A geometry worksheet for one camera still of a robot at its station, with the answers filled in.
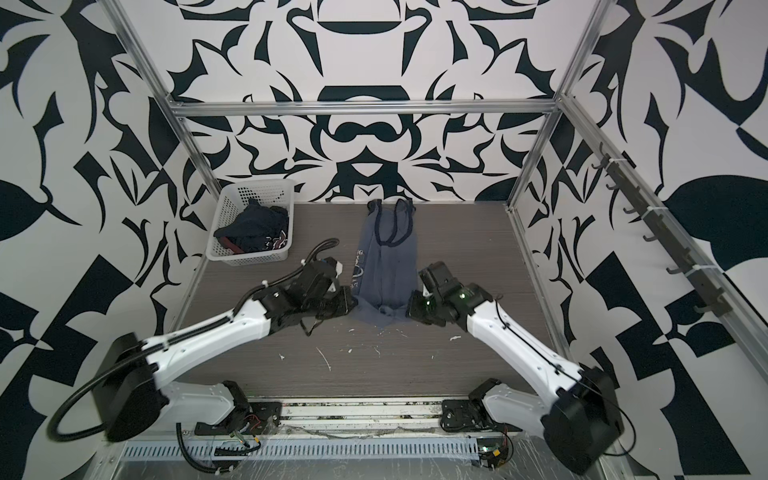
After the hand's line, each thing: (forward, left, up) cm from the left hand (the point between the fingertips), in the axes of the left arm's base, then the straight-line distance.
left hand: (362, 296), depth 78 cm
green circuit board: (-33, -30, -16) cm, 47 cm away
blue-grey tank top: (+14, -6, -13) cm, 20 cm away
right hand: (-2, -12, -3) cm, 12 cm away
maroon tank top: (+23, +45, -6) cm, 51 cm away
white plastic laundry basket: (+47, +50, -9) cm, 69 cm away
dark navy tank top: (+29, +37, -6) cm, 47 cm away
